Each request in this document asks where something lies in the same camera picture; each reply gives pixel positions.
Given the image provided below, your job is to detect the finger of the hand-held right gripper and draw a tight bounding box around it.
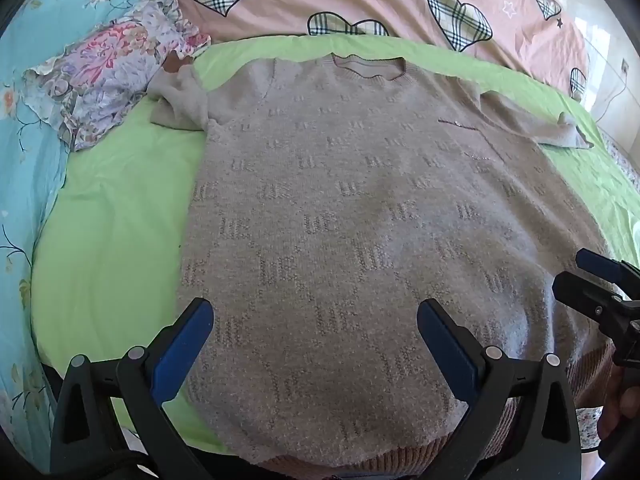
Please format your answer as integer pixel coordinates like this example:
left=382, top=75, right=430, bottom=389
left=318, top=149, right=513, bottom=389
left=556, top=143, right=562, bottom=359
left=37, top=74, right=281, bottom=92
left=552, top=272, right=632, bottom=322
left=575, top=248, right=640, bottom=288

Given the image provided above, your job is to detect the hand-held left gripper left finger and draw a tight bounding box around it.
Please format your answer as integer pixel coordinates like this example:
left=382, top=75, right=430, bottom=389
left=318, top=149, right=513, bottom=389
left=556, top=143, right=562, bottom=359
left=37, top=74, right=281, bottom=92
left=50, top=297, right=216, bottom=480

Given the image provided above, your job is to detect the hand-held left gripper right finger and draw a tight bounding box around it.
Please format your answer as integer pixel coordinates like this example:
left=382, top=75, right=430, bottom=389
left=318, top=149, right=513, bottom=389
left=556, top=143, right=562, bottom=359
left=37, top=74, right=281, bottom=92
left=416, top=298, right=583, bottom=480

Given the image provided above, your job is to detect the beige knit sweater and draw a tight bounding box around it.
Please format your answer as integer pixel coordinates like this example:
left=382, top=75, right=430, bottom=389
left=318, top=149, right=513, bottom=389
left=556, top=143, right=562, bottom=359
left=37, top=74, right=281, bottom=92
left=147, top=52, right=621, bottom=480

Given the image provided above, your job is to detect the person's right hand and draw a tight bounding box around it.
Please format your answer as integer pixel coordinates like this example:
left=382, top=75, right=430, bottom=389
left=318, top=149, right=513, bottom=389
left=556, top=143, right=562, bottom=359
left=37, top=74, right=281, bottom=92
left=597, top=364, right=640, bottom=453

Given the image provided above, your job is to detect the green bed sheet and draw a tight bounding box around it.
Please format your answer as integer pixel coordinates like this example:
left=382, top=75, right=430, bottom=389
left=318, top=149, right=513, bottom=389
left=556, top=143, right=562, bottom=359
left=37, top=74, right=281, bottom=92
left=30, top=34, right=640, bottom=461

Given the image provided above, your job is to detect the floral ruffled pillow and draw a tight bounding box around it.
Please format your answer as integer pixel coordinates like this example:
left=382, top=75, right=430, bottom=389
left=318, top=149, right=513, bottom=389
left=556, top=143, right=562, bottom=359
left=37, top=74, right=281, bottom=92
left=22, top=0, right=211, bottom=153

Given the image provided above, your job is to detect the blue floral sheet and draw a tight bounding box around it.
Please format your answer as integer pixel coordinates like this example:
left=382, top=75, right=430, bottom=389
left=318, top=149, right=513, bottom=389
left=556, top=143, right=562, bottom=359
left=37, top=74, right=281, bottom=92
left=0, top=0, right=176, bottom=463

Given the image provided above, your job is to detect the white cable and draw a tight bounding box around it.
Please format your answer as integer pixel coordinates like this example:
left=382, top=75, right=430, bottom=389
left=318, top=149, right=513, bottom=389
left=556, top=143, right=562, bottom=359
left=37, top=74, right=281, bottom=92
left=592, top=71, right=632, bottom=123

